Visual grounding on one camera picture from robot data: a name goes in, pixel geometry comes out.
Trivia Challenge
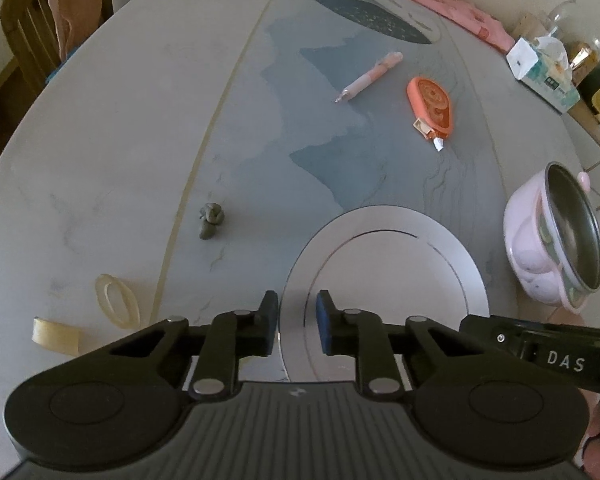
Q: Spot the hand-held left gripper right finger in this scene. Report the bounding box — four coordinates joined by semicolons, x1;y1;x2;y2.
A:
315;288;492;396

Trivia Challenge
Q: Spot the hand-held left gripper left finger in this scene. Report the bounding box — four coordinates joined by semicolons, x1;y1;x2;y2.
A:
109;290;281;403

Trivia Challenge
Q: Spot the white round plate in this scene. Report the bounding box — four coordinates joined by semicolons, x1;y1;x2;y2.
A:
278;205;491;385

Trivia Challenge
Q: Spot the pink bowl with steel inside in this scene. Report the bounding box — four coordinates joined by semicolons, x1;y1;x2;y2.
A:
503;161;600;314

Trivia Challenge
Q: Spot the person's right forearm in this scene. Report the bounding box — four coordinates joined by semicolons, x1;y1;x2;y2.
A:
572;390;600;478

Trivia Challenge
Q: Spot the grey clay lump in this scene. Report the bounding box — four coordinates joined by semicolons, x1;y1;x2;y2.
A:
197;202;227;240

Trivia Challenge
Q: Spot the yellowish tape roll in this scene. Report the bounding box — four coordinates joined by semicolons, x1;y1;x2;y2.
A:
32;315;84;357

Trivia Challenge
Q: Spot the orange correction tape dispenser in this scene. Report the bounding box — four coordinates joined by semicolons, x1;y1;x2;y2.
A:
406;76;454;152

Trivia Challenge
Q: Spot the pink pen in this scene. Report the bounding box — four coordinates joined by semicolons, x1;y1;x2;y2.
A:
335;51;404;106

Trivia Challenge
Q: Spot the teal tissue box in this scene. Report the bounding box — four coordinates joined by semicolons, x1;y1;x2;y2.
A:
505;35;581;114

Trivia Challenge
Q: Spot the glass fish bowl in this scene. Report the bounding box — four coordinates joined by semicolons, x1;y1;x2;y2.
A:
544;0;600;63

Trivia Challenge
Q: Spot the pink printed cloth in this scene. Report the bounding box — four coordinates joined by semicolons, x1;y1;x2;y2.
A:
357;0;517;54

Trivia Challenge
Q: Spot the pink towel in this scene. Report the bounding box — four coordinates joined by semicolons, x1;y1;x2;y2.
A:
49;0;104;62

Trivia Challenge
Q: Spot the wooden chair with pink towel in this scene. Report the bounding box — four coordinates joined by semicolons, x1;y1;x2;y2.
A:
0;0;114;88

